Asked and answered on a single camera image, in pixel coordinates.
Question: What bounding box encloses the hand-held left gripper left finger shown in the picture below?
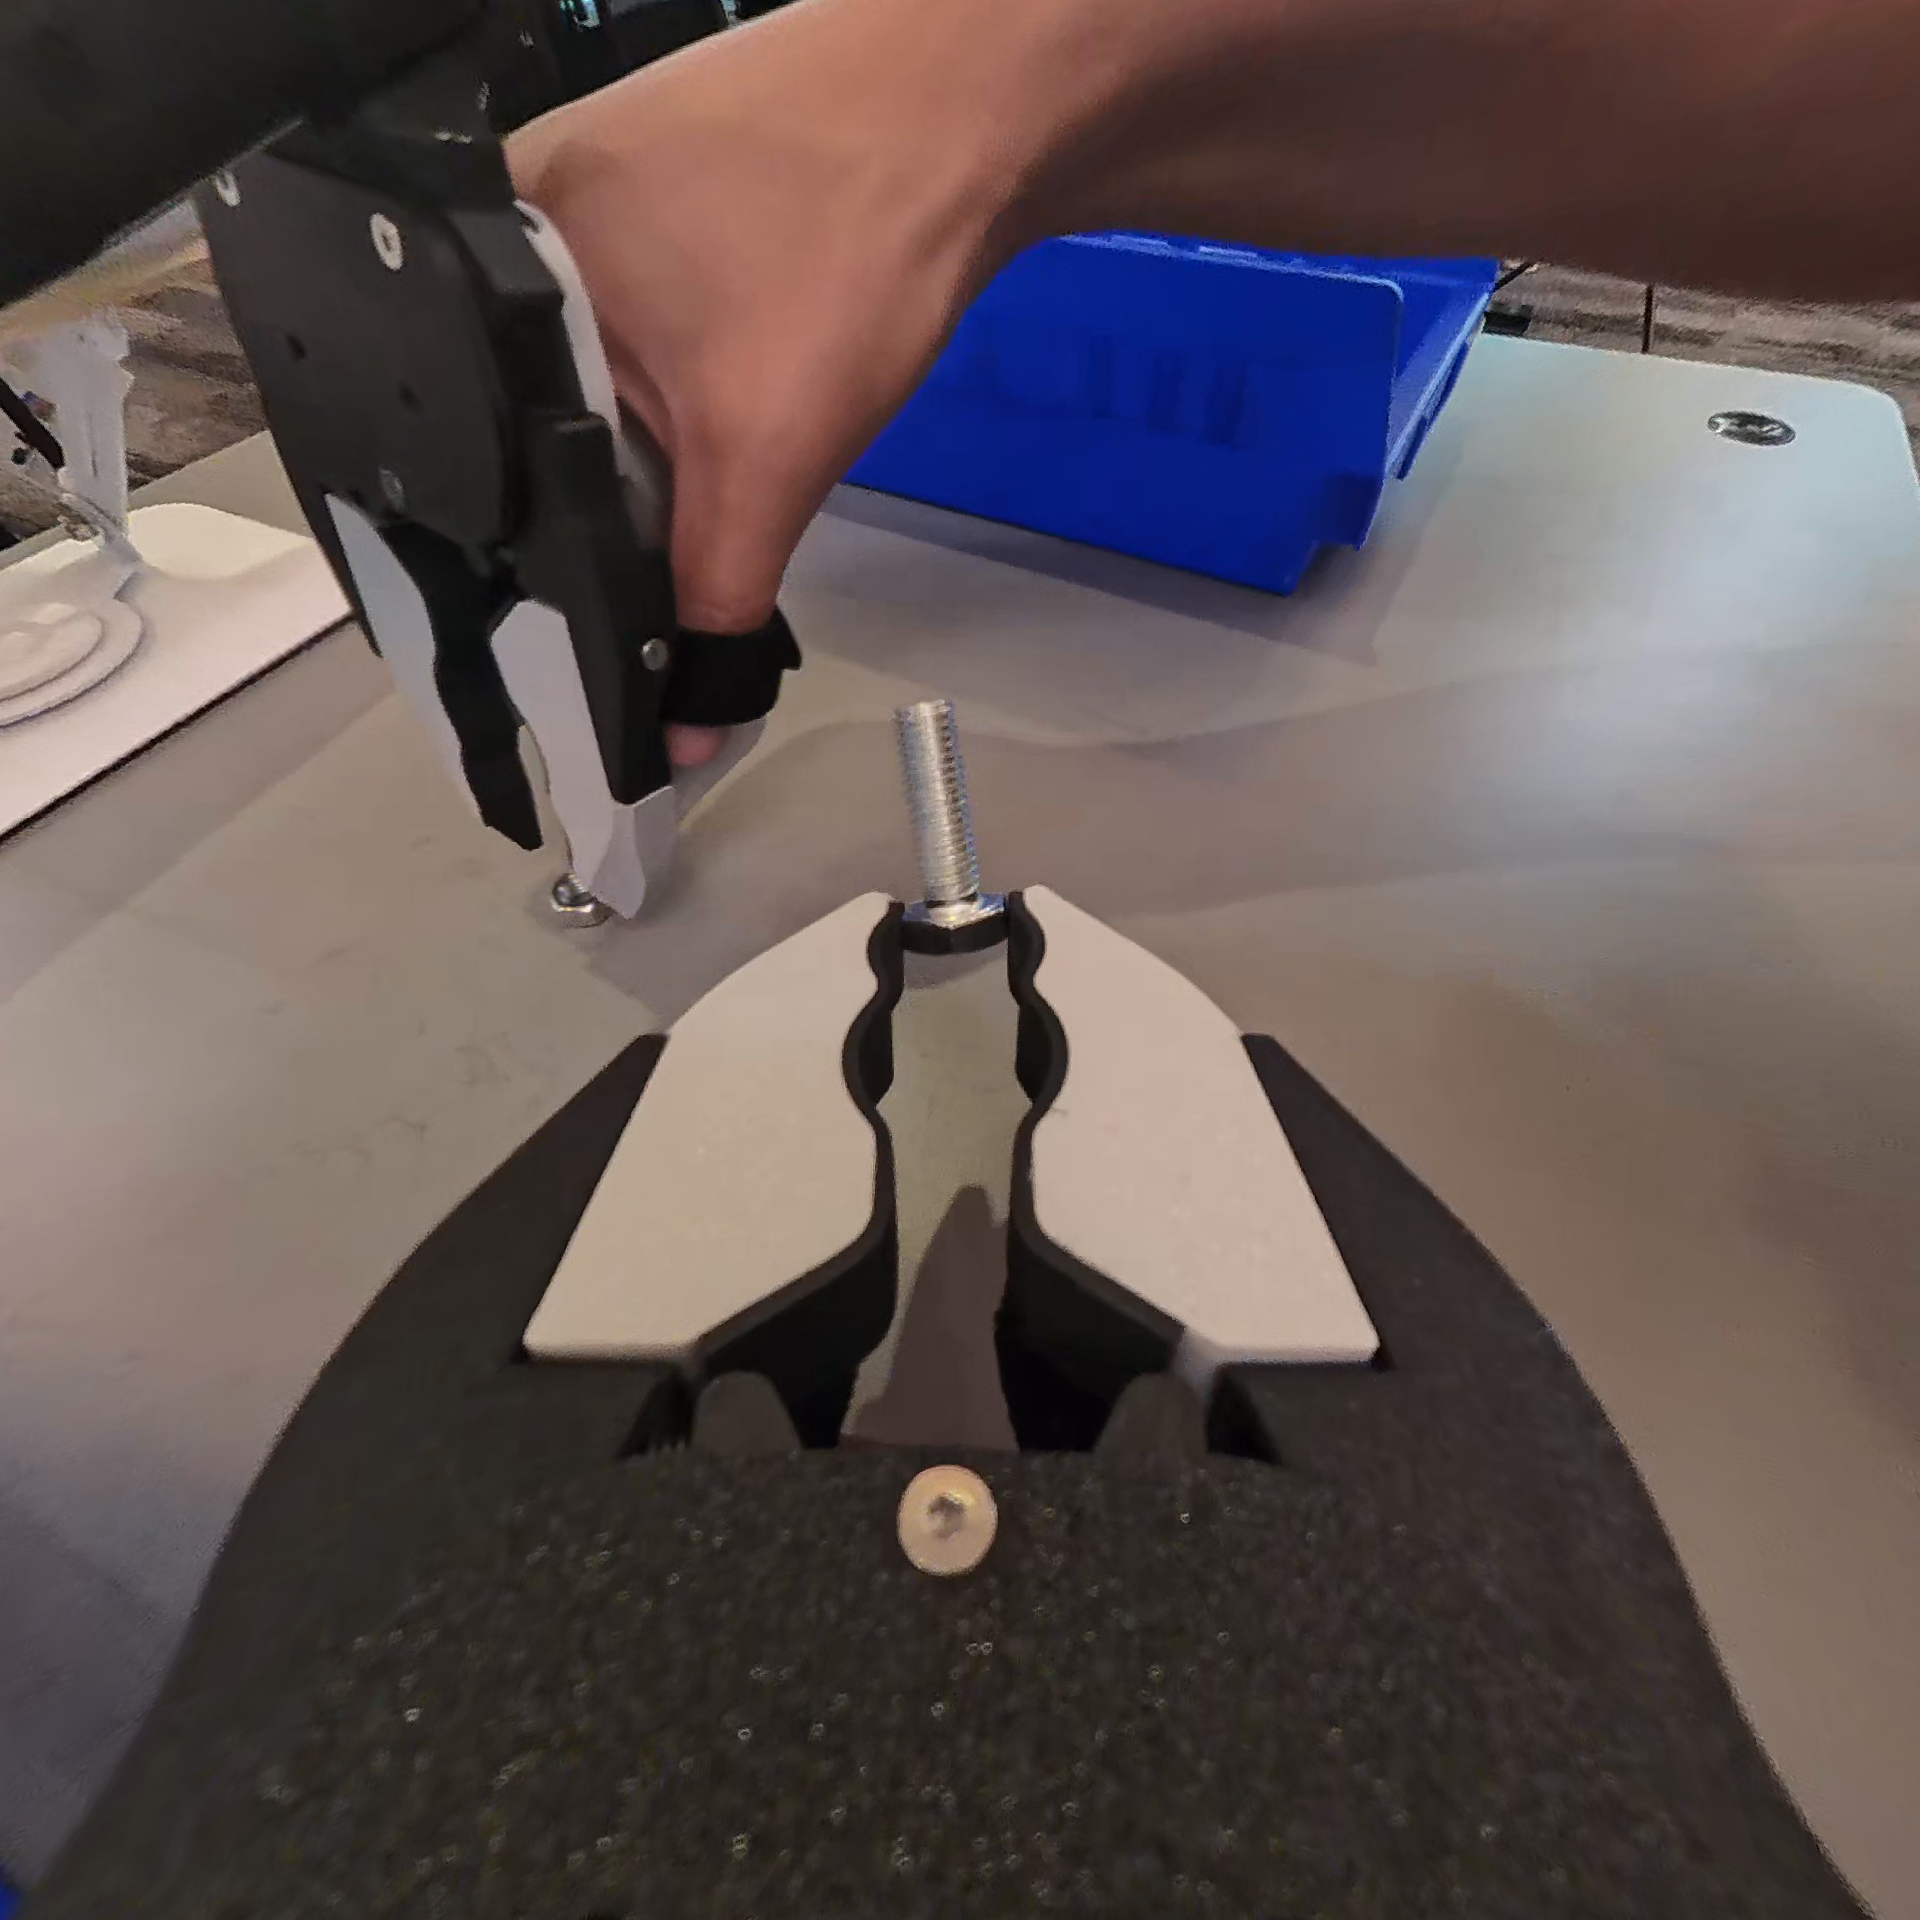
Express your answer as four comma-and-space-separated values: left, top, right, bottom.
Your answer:
522, 888, 905, 1453

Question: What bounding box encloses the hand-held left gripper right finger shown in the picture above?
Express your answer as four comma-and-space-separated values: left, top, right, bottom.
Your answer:
1002, 884, 1382, 1453

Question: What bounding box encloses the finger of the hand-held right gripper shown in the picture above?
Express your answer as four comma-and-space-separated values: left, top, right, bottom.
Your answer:
317, 492, 546, 853
488, 595, 677, 923

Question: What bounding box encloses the silver hex bolt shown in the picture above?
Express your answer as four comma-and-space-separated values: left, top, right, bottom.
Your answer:
891, 696, 1008, 962

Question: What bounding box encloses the blue plastic bin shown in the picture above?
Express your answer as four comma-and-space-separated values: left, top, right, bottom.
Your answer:
840, 227, 1501, 597

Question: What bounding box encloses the person's right hand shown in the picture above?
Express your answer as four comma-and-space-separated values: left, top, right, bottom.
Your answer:
505, 30, 1025, 769

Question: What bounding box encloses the white board stand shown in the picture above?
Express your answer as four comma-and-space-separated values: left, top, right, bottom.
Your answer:
0, 305, 354, 841

